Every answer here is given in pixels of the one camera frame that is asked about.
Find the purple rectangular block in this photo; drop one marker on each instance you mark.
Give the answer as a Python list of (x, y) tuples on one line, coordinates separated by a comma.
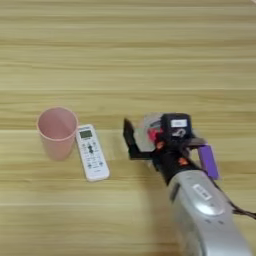
[(208, 163)]

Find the white remote control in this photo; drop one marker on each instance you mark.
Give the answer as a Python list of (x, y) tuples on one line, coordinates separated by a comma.
[(92, 153)]

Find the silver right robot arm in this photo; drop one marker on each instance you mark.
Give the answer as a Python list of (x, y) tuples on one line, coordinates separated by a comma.
[(206, 213)]

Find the red block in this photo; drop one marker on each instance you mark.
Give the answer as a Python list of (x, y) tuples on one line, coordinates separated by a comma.
[(152, 135)]

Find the pink plastic cup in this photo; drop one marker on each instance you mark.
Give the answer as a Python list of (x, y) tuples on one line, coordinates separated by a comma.
[(57, 133)]

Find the clear packing tape roll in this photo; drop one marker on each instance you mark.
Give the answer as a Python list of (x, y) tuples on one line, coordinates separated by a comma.
[(145, 133)]

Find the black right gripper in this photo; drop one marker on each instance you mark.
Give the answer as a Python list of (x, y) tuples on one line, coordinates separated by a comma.
[(171, 158)]

